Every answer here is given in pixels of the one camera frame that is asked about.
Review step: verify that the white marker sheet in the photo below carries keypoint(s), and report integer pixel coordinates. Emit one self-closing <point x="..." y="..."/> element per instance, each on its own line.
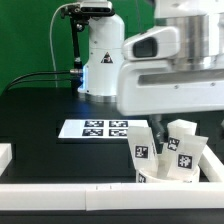
<point x="97" y="128"/>

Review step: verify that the grey depth camera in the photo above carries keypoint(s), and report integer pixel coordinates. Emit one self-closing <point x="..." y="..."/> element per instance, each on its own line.
<point x="97" y="8"/>

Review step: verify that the black camera stand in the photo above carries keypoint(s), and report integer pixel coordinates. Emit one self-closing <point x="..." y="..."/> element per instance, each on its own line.
<point x="78" y="22"/>

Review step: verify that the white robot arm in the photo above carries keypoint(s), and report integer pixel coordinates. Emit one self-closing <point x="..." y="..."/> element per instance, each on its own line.
<point x="201" y="23"/>

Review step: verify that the white right fence bar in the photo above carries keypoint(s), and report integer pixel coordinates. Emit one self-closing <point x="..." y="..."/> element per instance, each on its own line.
<point x="211" y="166"/>

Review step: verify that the white left fence bar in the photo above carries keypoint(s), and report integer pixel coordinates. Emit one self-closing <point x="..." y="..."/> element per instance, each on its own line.
<point x="5" y="156"/>

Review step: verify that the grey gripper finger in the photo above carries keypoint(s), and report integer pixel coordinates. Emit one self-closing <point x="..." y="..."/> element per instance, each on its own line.
<point x="159" y="132"/>

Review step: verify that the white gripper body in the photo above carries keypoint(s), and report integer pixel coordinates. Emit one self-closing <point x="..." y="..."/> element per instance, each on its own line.
<point x="157" y="77"/>

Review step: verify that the white round stool seat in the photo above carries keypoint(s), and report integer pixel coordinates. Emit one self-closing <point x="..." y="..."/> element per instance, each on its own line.
<point x="143" y="176"/>

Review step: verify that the white fence bar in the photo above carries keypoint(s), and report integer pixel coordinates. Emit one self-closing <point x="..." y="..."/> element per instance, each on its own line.
<point x="116" y="196"/>
<point x="211" y="166"/>
<point x="5" y="156"/>

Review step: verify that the white front fence bar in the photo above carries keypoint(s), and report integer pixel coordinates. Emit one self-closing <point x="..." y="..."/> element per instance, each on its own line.
<point x="116" y="196"/>

